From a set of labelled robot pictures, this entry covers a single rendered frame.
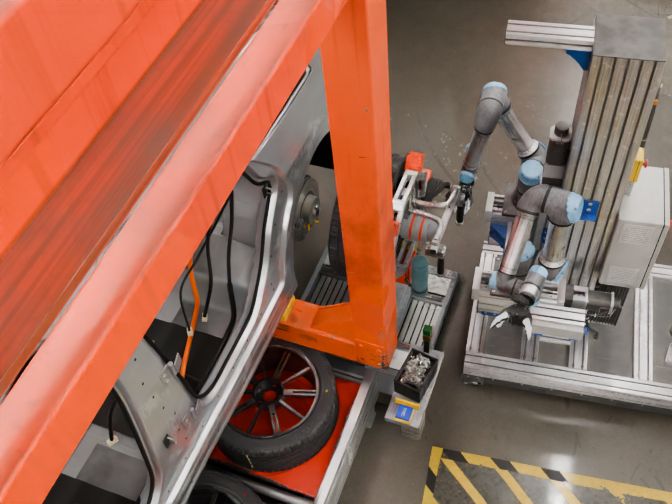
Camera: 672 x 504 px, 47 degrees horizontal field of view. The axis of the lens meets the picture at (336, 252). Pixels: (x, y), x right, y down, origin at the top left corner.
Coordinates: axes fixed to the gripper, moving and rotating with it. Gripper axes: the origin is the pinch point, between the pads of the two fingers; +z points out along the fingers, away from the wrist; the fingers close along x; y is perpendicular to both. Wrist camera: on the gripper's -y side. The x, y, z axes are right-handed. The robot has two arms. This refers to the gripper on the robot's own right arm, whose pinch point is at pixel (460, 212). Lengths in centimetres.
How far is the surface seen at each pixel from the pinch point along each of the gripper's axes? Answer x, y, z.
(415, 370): -5, -26, 79
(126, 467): -109, -3, 165
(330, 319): -47, -7, 73
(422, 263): -12.7, -8.9, 29.1
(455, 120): -30, -83, -154
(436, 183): -12.0, 21.3, 2.5
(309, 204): -73, 9, 19
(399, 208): -24.1, 28.0, 27.5
